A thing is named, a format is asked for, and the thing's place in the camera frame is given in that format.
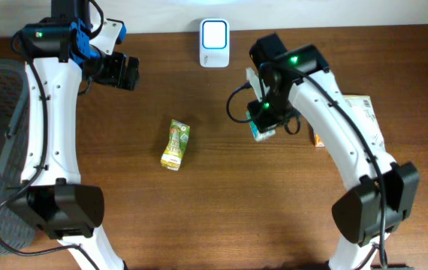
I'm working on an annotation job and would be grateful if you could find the teal green small carton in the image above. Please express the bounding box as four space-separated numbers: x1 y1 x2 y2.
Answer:
246 111 276 142

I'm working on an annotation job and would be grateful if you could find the orange small carton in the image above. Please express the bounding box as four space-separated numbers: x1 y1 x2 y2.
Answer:
313 131 324 148

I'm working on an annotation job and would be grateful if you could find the green yellow juice carton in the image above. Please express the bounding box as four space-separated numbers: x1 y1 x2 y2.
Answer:
161 119 190 171

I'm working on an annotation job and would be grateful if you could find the beige plastic snack bag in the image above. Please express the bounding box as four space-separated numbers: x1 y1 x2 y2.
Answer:
344 94 385 150

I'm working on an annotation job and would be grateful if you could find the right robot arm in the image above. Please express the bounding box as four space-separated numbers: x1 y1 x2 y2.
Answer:
246 34 420 269

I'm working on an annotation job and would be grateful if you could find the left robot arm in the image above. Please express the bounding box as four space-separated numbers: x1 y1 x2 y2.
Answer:
6 1 140 269

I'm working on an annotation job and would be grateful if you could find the white barcode scanner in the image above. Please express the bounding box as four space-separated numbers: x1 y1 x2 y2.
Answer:
199 18 231 68

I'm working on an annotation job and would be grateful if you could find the left arm white wrist camera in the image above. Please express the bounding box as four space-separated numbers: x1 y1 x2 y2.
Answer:
89 19 127 56

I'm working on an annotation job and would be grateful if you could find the arm white wrist camera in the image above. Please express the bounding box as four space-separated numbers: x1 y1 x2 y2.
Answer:
89 19 127 56
246 67 263 102

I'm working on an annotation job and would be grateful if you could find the right arm white wrist camera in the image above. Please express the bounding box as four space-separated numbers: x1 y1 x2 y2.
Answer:
246 67 263 102

